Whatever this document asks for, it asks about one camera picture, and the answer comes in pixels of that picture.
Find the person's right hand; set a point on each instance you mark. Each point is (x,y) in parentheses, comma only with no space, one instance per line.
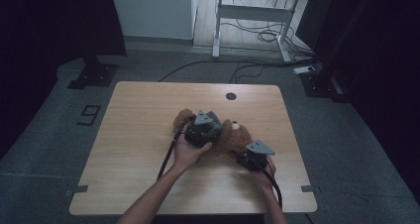
(265,179)

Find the white power strip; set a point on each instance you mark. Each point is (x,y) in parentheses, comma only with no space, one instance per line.
(304,69)

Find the grey tape strip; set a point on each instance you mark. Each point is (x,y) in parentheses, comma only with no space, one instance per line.
(309,188)
(76,190)

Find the dark curtain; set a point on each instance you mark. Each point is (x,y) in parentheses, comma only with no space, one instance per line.
(49,35)
(379,68)

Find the brown teddy bear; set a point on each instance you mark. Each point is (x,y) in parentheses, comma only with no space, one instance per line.
(232,138)

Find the black metal stand base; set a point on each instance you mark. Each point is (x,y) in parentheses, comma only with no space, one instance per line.
(322,85)
(94,75)

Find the white metal frame desk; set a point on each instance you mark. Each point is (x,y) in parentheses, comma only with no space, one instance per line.
(254,13)

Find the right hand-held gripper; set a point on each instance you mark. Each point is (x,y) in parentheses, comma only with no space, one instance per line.
(254,159)

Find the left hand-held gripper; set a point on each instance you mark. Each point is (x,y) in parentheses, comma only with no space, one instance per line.
(203,133)

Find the person's left hand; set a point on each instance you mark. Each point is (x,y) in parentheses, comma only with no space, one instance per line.
(188,154)

